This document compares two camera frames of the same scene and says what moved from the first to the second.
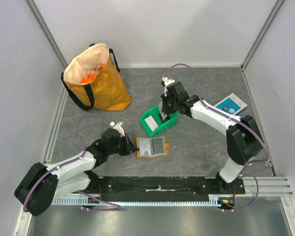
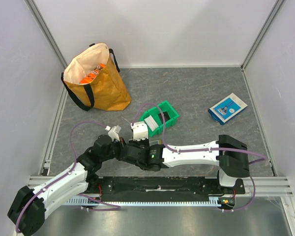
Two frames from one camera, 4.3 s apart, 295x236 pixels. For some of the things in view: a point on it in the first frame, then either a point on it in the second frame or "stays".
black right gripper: x=167 y=103 → x=129 y=152
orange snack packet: x=91 y=75 stays
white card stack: x=151 y=123 stays
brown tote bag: x=91 y=80 stays
